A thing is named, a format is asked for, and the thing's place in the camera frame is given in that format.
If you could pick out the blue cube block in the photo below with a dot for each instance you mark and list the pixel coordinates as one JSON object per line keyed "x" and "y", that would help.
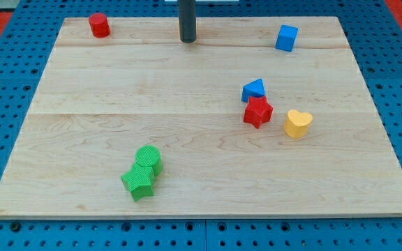
{"x": 286, "y": 38}

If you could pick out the green circle block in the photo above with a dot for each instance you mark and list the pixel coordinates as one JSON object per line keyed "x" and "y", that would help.
{"x": 149, "y": 156}

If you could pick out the blue triangle block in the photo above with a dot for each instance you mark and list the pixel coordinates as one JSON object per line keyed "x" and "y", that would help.
{"x": 254, "y": 89}

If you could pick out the red star block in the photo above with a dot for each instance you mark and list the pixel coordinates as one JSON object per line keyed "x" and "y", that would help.
{"x": 258, "y": 111}

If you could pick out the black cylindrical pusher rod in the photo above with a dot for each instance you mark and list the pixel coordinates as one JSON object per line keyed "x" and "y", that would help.
{"x": 187, "y": 20}

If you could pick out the green star block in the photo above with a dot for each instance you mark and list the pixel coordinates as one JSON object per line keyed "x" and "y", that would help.
{"x": 139, "y": 181}

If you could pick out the yellow heart block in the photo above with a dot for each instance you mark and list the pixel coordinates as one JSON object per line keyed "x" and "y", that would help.
{"x": 297, "y": 123}

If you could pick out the red cylinder block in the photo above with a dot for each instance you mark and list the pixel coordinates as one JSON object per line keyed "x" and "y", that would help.
{"x": 99, "y": 25}

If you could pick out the light wooden board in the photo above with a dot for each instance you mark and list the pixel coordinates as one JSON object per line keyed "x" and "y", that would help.
{"x": 100, "y": 99}

